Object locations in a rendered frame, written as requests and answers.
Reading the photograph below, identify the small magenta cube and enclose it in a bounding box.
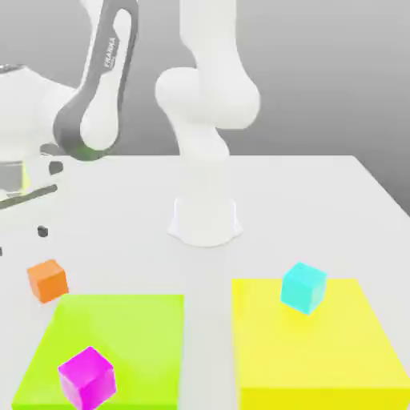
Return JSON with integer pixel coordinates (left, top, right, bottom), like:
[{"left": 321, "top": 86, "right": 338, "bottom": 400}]
[{"left": 58, "top": 345, "right": 117, "bottom": 410}]

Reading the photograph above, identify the large lime green box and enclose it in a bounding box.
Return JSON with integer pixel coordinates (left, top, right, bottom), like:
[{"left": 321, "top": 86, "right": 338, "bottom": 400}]
[{"left": 10, "top": 293, "right": 185, "bottom": 410}]

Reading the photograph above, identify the small orange cube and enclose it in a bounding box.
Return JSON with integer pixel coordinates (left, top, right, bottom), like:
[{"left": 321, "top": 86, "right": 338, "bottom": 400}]
[{"left": 26, "top": 259, "right": 70, "bottom": 304}]

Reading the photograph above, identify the large yellow box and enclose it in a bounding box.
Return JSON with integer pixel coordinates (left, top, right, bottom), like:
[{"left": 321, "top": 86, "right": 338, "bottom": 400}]
[{"left": 231, "top": 277, "right": 410, "bottom": 410}]

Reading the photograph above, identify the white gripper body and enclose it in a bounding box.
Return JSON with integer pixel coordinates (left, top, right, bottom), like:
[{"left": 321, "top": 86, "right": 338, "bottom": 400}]
[{"left": 0, "top": 179, "right": 64, "bottom": 239}]

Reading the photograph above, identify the small cyan cube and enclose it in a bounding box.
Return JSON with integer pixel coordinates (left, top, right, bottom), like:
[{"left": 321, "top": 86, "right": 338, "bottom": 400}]
[{"left": 280, "top": 261, "right": 328, "bottom": 316}]

